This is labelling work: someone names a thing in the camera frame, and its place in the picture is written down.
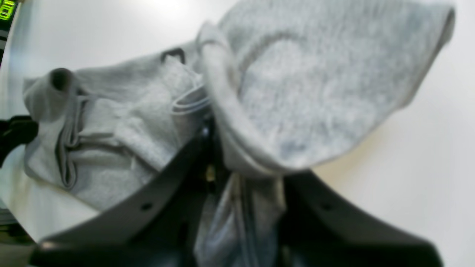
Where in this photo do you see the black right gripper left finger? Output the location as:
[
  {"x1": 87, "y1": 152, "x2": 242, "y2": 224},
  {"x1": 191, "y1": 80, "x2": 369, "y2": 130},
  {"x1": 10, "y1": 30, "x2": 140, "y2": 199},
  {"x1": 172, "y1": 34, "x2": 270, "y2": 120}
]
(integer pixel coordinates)
[{"x1": 29, "y1": 119, "x2": 215, "y2": 267}]

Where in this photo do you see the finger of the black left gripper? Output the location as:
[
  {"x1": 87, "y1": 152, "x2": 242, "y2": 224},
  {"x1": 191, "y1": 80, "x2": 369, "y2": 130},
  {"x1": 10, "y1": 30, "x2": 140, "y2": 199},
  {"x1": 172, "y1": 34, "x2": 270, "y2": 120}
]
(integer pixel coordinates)
[{"x1": 0, "y1": 115, "x2": 39, "y2": 167}]

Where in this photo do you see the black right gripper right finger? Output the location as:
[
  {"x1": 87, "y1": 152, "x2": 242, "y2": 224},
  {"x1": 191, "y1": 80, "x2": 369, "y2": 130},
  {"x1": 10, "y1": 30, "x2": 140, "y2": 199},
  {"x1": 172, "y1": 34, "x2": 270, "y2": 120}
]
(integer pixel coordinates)
[{"x1": 278, "y1": 171, "x2": 443, "y2": 267}]

